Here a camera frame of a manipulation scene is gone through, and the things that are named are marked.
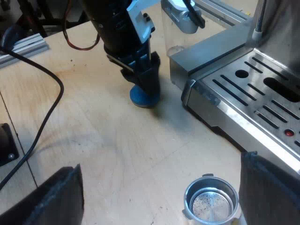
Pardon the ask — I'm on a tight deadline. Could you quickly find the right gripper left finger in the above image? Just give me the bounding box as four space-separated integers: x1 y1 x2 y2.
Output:
0 163 85 225

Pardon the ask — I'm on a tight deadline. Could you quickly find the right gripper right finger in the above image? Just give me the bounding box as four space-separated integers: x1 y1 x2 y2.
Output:
238 151 300 225

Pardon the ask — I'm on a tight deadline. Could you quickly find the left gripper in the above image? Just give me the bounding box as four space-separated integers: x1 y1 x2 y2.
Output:
104 43 162 95

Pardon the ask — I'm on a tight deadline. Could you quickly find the blue tamper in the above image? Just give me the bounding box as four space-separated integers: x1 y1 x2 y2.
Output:
129 84 162 109

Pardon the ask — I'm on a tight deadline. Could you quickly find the clear measuring glass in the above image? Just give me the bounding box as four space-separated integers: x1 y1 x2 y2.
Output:
161 0 188 57

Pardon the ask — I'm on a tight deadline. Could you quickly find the metal block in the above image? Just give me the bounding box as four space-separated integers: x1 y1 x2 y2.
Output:
169 20 256 92

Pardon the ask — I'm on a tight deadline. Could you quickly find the steel espresso machine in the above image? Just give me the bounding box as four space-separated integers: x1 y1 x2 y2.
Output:
180 0 300 180

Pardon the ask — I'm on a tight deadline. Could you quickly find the white camera bracket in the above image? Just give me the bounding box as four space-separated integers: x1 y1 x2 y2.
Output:
126 0 156 45

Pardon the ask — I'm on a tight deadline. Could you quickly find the red cable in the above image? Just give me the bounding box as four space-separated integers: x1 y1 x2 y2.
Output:
61 0 101 51

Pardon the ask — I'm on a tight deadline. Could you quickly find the black bracket with bolt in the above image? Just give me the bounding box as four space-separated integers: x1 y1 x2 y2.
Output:
0 122 20 167

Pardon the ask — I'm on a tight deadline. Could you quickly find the black cable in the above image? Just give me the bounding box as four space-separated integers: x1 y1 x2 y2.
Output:
0 24 65 191

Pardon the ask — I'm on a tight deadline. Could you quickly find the aluminium rail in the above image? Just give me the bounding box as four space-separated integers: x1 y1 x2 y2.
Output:
194 0 255 27
0 32 51 69

